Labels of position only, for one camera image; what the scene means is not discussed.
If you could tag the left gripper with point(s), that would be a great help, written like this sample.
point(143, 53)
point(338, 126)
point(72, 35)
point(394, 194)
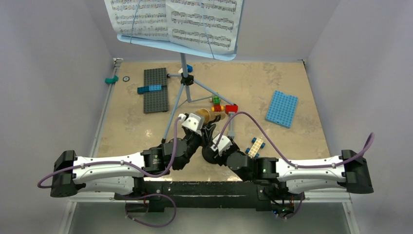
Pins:
point(201, 139)

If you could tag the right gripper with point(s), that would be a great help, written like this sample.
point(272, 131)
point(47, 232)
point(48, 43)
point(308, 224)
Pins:
point(219, 158)

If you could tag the black microphone stand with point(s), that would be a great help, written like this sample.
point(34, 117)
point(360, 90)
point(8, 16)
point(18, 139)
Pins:
point(206, 151)

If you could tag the gold microphone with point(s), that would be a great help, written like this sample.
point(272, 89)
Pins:
point(209, 116)

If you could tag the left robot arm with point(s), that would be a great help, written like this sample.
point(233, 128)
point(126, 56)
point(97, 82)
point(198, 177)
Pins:
point(124, 175)

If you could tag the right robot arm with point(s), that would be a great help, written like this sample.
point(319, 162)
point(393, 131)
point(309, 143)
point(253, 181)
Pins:
point(348, 170)

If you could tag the red grey lego column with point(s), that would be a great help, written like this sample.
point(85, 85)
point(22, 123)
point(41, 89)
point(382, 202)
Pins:
point(231, 110)

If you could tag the green red lego vehicle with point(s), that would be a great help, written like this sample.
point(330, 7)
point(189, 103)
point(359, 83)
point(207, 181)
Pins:
point(216, 104)

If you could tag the white lego car blue wheels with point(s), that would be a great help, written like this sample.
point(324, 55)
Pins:
point(257, 144)

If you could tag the light blue music stand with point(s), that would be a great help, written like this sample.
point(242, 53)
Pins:
point(186, 82)

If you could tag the dark grey lego baseplate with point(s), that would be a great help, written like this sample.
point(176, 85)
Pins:
point(156, 99)

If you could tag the blue white lego brick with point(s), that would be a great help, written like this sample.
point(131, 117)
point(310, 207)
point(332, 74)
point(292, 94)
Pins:
point(189, 69)

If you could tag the black base bar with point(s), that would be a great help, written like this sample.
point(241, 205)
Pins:
point(202, 194)

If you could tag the blue lego bricks strip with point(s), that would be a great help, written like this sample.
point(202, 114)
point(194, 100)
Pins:
point(149, 88)

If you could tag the light blue lego baseplate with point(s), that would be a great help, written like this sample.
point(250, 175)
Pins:
point(282, 109)

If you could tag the right sheet music page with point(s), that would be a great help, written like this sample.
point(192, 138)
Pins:
point(210, 26)

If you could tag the teal plastic clip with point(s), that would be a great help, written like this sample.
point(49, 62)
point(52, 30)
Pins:
point(112, 80)

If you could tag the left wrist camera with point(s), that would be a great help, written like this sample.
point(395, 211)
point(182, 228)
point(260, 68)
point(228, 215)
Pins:
point(192, 122)

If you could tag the left aluminium rail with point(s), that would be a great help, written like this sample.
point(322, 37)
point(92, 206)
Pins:
point(71, 205)

